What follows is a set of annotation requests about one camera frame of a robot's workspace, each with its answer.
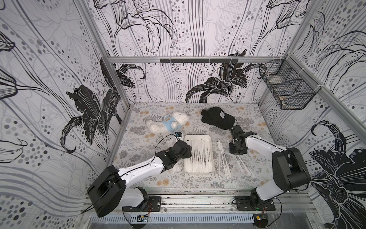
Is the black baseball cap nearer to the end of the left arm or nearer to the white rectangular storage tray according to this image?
the white rectangular storage tray

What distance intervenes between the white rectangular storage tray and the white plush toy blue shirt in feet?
0.32

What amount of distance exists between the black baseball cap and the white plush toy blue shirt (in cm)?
15

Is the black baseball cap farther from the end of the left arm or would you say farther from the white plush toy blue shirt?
the end of the left arm

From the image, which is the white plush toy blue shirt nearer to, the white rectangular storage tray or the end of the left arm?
the white rectangular storage tray

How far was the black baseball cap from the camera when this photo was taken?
3.45 feet

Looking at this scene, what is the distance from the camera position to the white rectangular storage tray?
86 cm

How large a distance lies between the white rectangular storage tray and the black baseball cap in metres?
0.11

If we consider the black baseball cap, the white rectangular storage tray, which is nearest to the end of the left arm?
the white rectangular storage tray

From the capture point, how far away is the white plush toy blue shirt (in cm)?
93
